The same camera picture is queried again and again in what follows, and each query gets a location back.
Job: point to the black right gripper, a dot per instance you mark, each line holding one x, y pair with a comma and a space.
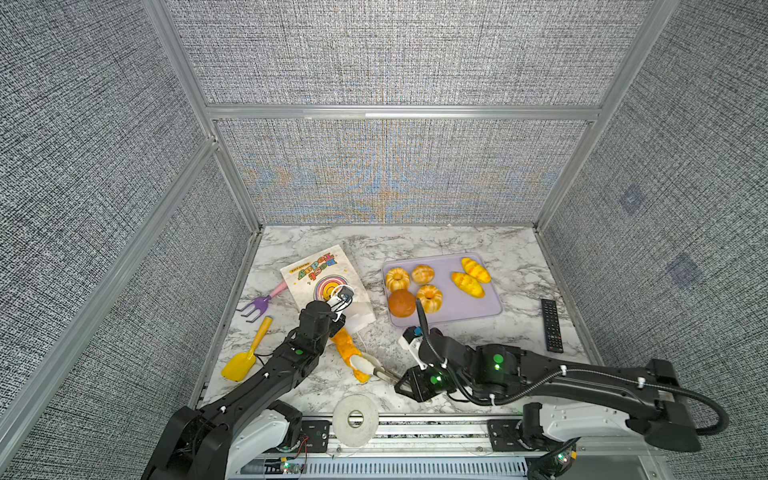
415, 386

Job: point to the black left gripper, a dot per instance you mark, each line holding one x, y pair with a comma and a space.
337, 325

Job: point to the long orange fake baguette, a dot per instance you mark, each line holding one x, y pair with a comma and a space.
347, 349

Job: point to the orange brown fake bread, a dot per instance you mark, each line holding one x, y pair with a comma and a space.
402, 303

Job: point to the yellow bundt fake bread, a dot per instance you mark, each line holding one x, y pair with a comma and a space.
397, 279

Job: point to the pale yellow fake bun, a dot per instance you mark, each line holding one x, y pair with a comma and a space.
422, 274

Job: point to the white printed paper bag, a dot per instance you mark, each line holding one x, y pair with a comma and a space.
320, 275

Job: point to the yellow ridged fake loaf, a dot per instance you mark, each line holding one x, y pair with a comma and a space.
476, 270

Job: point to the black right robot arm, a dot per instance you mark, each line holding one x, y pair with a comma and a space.
568, 400

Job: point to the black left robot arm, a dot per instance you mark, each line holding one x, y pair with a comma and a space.
198, 443

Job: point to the white tape roll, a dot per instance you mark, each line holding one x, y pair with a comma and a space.
355, 420

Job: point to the black remote control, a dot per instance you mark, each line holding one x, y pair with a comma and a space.
552, 331

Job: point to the purple toy garden fork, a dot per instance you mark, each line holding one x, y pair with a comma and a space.
257, 307

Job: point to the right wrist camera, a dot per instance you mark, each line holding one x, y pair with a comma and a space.
411, 339

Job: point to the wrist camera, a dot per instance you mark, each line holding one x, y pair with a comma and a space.
341, 297
411, 339

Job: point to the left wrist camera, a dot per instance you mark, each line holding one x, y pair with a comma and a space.
341, 297

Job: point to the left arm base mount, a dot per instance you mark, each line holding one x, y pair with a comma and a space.
312, 437

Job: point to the aluminium front rail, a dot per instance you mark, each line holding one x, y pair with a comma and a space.
405, 446

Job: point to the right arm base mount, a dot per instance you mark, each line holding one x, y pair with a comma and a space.
527, 434

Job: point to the yellow toy tool handle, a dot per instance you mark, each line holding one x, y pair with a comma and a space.
239, 366

